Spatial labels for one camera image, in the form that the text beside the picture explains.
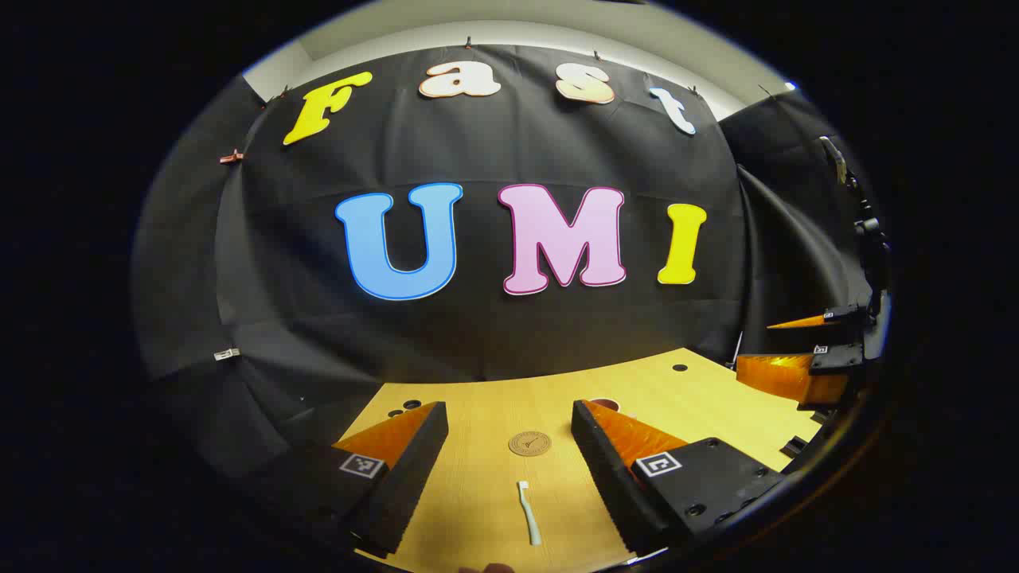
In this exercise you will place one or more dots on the wooden desktop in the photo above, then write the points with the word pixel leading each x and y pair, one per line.
pixel 493 414

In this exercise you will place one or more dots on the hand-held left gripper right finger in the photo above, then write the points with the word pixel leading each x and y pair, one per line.
pixel 601 469

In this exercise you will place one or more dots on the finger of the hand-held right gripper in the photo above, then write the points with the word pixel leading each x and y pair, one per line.
pixel 784 378
pixel 840 315

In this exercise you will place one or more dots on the copper metal clip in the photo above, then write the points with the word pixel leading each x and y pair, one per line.
pixel 231 157

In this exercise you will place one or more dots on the beige cup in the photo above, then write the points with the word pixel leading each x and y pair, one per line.
pixel 607 403

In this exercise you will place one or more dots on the silver metal clip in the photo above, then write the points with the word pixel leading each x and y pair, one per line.
pixel 227 353

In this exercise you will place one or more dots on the round brown coaster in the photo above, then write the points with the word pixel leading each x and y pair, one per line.
pixel 529 443

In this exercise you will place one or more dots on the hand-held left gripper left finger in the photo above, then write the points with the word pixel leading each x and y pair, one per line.
pixel 414 477

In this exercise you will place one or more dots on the black backdrop cloth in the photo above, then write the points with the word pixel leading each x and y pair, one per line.
pixel 478 334

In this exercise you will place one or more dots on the pale green toothbrush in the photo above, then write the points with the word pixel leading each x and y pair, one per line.
pixel 529 517

